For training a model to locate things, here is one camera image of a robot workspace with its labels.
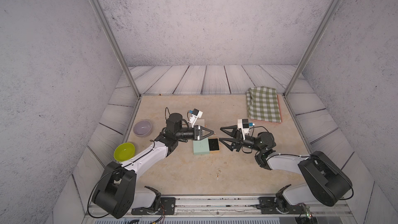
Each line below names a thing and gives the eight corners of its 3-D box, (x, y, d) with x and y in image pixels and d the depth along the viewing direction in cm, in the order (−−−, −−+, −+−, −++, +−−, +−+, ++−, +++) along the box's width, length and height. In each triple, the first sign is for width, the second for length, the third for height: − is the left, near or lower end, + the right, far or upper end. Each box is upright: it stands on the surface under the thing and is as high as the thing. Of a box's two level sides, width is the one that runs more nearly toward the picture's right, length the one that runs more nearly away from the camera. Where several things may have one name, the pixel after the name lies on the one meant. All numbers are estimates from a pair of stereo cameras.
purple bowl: (133, 139, 99) (129, 134, 94) (137, 125, 105) (134, 120, 101) (152, 139, 99) (149, 134, 94) (155, 125, 105) (153, 119, 101)
